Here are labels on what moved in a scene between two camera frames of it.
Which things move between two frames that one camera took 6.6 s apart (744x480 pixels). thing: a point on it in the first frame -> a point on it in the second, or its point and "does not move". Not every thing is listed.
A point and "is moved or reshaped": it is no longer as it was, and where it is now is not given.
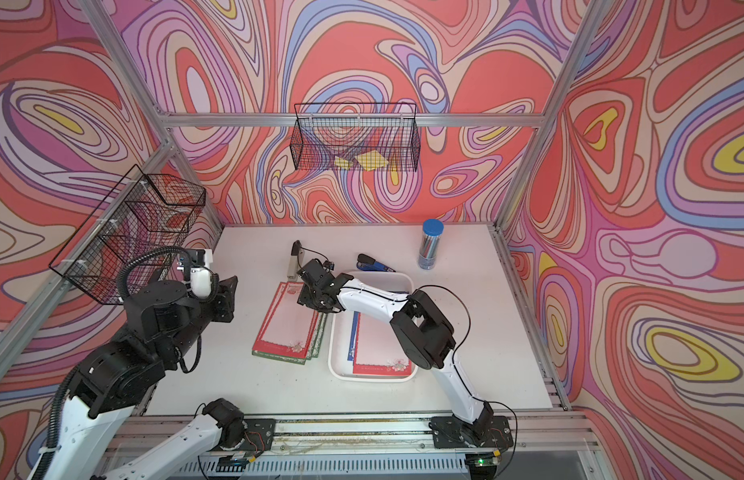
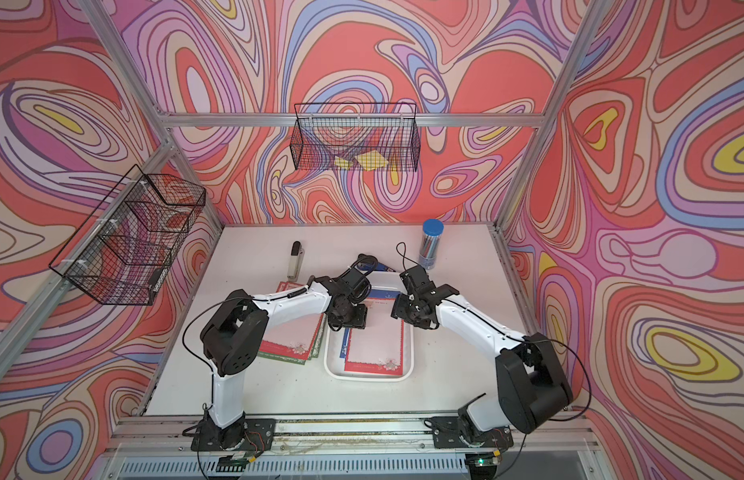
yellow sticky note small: [340, 162] does not move
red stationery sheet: [377, 350] is moved or reshaped
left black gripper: [224, 298] -> [360, 323]
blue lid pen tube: [432, 231] does not move
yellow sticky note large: [371, 160] does not move
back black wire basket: [356, 137] does not move
